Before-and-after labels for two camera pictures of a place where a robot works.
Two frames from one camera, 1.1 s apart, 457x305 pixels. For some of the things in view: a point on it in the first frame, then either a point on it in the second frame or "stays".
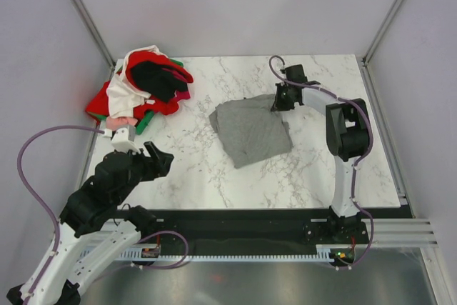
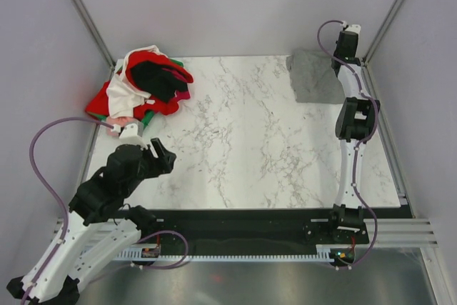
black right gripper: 280,106 -> 354,53
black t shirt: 151,77 stays
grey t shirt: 250,132 -> 313,78
